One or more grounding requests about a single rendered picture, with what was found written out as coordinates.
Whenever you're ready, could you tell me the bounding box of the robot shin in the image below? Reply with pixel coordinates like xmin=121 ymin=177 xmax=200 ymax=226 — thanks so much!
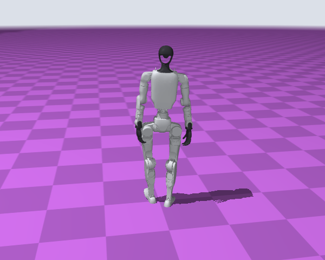
xmin=144 ymin=159 xmax=155 ymax=197
xmin=166 ymin=161 xmax=177 ymax=201

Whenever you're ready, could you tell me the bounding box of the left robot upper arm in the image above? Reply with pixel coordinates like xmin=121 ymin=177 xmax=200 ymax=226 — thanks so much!
xmin=139 ymin=71 xmax=153 ymax=104

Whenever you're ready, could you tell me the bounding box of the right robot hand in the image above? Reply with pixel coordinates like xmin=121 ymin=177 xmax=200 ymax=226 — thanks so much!
xmin=182 ymin=122 xmax=192 ymax=146

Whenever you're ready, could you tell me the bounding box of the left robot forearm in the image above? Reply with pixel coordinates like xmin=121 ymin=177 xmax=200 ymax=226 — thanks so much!
xmin=134 ymin=96 xmax=145 ymax=126

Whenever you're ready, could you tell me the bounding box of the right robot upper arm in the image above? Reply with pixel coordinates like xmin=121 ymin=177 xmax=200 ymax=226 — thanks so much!
xmin=178 ymin=73 xmax=190 ymax=106

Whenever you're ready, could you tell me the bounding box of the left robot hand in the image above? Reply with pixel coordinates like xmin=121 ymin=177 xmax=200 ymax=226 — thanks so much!
xmin=135 ymin=121 xmax=146 ymax=144

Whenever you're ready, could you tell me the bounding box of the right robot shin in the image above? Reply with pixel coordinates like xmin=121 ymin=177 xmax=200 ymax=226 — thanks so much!
xmin=166 ymin=161 xmax=177 ymax=201

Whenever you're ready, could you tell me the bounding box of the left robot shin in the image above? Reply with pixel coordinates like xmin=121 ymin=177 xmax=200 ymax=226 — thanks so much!
xmin=144 ymin=159 xmax=155 ymax=197

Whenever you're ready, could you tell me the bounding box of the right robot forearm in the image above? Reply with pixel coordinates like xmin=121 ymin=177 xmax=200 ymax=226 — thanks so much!
xmin=183 ymin=98 xmax=193 ymax=127

